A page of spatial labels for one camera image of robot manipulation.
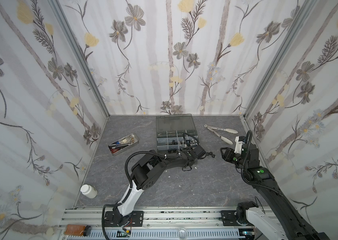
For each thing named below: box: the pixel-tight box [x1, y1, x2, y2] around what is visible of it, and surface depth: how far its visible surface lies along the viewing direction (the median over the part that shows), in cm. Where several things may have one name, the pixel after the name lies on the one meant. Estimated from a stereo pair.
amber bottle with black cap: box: [64, 224, 92, 237], surface depth 69 cm
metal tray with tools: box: [108, 133, 139, 156], surface depth 103 cm
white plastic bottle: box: [80, 184, 98, 199], surface depth 76 cm
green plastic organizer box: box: [156, 114, 198, 152], surface depth 110 cm
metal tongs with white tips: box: [204, 124, 239, 145], surface depth 113 cm
